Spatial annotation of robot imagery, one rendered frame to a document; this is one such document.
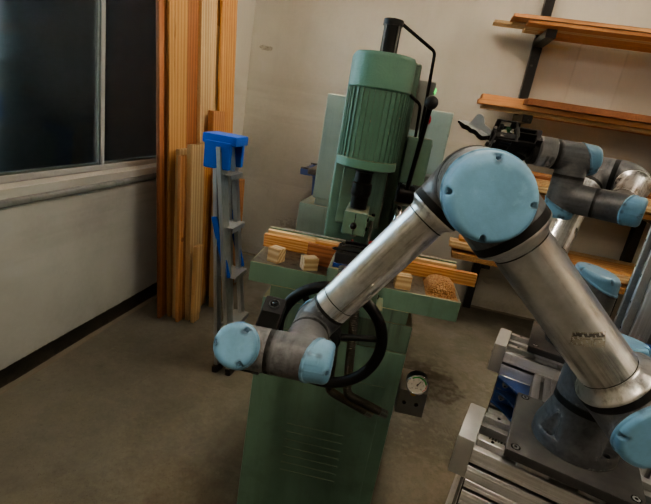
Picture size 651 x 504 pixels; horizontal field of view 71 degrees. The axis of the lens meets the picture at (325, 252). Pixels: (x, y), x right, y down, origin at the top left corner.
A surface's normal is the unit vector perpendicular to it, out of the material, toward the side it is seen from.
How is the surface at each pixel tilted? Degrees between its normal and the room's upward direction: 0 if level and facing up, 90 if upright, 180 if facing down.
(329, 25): 90
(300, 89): 90
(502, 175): 85
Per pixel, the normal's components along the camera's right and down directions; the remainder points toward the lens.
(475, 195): -0.23, 0.17
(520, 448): 0.15, -0.94
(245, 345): -0.08, -0.21
